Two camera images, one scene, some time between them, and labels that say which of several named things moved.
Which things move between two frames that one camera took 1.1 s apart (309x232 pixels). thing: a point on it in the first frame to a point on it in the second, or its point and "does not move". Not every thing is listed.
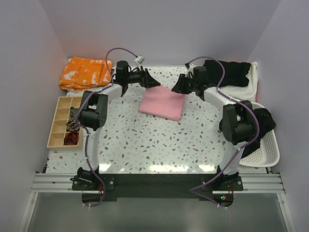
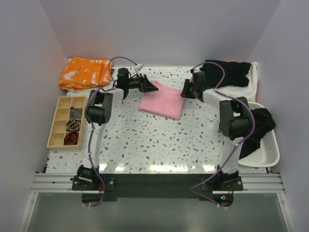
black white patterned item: (72, 125) does not move
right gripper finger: (183, 85) to (187, 90)
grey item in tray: (73, 112) does not move
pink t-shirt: (162, 102) does not move
